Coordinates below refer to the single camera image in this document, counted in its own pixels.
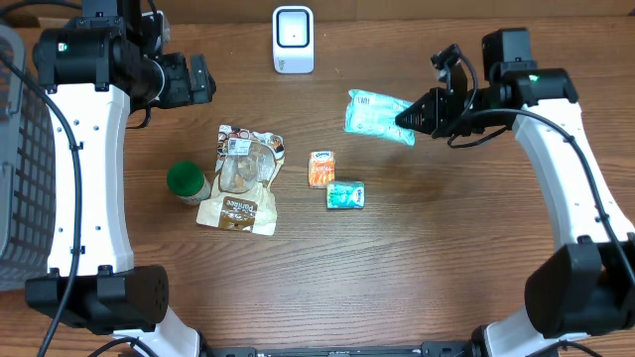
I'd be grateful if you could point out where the teal wet wipes pack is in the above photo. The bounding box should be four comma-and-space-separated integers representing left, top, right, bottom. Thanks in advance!
344, 89, 416, 146

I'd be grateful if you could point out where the green lidded jar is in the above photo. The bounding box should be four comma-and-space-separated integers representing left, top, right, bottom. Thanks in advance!
167, 161, 211, 205

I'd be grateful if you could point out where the teal tissue packet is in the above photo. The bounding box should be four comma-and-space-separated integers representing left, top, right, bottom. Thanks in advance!
326, 181, 365, 209

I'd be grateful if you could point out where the orange tissue packet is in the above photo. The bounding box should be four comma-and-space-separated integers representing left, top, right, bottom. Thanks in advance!
308, 151, 335, 188

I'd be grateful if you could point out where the beige snack pouch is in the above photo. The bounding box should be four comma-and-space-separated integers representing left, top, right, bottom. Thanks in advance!
196, 125, 286, 236

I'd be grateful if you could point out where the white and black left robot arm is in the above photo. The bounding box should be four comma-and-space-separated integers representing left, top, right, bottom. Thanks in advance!
26, 0, 215, 356

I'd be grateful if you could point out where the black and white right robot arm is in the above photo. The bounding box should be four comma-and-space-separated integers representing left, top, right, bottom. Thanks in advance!
395, 28, 634, 356

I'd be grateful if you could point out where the white barcode scanner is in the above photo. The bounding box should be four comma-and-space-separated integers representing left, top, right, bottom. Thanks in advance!
272, 5, 315, 74

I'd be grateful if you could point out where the grey plastic mesh basket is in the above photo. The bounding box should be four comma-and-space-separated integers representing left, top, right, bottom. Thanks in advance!
0, 24, 57, 293

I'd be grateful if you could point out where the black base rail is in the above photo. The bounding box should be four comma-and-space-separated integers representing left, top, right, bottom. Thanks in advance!
201, 341, 483, 357

